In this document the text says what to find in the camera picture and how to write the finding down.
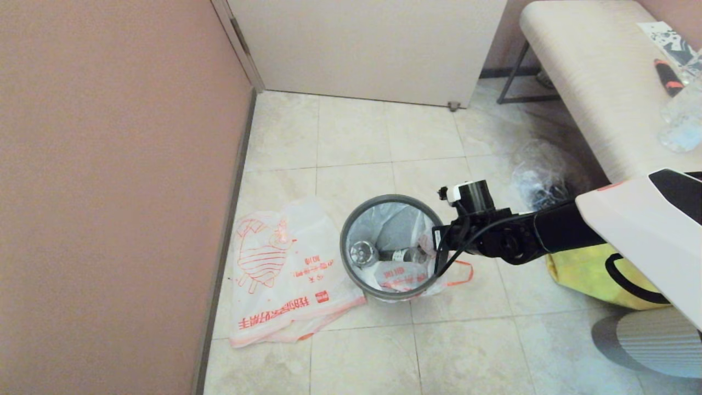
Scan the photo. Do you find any beige wood-grain bench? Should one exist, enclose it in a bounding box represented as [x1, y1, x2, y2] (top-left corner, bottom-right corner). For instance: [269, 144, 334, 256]
[518, 0, 702, 184]

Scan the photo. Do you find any yellow fabric tote bag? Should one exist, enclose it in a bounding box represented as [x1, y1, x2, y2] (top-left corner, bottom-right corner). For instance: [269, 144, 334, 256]
[546, 244, 681, 312]

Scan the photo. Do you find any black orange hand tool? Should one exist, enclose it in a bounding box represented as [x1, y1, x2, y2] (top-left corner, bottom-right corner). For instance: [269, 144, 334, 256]
[653, 58, 685, 98]

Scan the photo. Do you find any crumpled clear plastic bottle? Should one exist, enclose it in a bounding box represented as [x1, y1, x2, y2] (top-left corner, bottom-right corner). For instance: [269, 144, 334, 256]
[658, 71, 702, 154]

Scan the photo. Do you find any clear bag with black items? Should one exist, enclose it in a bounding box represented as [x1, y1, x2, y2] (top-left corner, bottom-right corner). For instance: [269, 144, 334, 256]
[510, 140, 590, 212]

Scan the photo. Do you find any white door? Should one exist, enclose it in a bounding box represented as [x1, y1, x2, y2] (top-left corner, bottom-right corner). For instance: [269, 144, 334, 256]
[227, 0, 508, 109]

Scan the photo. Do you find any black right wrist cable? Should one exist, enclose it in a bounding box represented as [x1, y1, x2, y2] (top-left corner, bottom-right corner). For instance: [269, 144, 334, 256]
[433, 188, 527, 278]

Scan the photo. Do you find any black white printed sheet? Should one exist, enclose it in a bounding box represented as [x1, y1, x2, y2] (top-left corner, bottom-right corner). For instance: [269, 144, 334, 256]
[636, 21, 702, 69]

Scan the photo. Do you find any white ribbed round bin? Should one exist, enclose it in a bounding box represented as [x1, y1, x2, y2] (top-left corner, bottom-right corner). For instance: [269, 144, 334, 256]
[591, 307, 702, 379]

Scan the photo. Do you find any white red-print plastic bag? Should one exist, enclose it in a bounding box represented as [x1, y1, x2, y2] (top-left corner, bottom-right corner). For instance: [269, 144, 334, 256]
[229, 197, 367, 349]
[347, 200, 473, 303]

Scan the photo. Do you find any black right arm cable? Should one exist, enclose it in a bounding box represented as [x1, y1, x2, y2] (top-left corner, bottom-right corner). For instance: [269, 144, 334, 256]
[605, 252, 671, 306]

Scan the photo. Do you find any grey baseboard strip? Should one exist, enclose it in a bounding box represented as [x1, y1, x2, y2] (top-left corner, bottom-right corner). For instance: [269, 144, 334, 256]
[190, 88, 258, 395]

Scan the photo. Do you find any clear plastic bottle with label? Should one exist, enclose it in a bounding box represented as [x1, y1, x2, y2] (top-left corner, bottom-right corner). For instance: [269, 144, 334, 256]
[349, 240, 434, 269]

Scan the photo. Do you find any white door frame trim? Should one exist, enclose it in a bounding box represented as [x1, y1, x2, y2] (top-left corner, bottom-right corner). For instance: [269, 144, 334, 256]
[211, 0, 265, 93]

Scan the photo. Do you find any dark metal bench leg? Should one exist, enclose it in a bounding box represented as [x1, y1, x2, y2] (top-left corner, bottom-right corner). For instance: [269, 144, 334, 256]
[496, 41, 561, 105]

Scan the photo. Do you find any grey bin rim ring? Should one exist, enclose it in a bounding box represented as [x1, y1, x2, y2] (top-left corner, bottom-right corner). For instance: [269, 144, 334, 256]
[340, 194, 442, 301]

